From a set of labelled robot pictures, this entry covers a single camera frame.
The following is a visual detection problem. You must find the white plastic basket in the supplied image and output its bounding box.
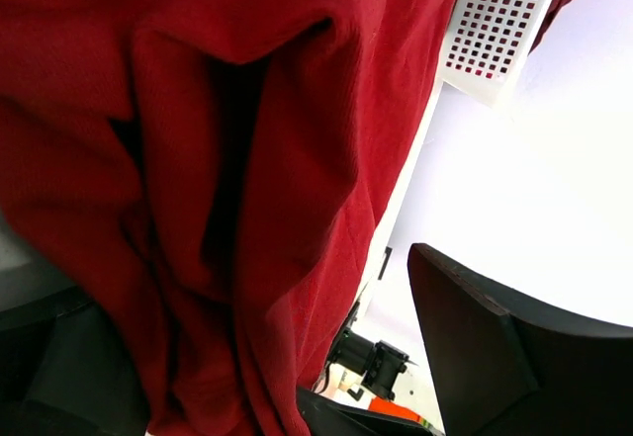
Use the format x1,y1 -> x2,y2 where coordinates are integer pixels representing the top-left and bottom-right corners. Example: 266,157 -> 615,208
438,0 -> 552,108

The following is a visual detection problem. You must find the red t shirt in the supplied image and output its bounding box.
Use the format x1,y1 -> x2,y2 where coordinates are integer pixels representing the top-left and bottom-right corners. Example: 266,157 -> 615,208
1,0 -> 455,435

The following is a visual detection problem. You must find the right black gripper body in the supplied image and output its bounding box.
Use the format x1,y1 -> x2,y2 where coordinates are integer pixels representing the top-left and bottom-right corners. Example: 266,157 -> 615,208
297,389 -> 441,436

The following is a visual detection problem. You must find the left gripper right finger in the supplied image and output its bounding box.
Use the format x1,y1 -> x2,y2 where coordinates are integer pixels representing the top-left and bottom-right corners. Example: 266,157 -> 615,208
407,244 -> 632,435

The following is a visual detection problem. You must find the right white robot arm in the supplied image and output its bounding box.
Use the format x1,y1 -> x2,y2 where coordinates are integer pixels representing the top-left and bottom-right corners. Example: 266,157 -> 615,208
297,247 -> 443,435

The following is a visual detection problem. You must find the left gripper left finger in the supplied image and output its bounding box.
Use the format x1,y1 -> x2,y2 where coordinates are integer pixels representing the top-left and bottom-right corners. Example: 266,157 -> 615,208
1,288 -> 149,435

